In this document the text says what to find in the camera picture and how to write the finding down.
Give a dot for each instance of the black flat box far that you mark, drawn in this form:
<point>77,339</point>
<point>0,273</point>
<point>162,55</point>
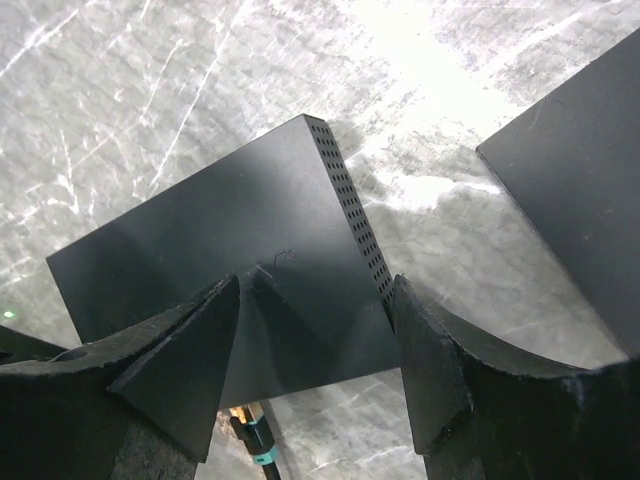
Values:
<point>571,163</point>

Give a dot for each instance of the black network switch box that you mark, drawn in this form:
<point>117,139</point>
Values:
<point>282,214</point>

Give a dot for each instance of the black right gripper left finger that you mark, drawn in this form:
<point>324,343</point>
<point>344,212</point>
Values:
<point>138,404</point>

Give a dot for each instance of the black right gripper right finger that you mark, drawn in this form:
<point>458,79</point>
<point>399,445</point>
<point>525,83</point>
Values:
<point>481,408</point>

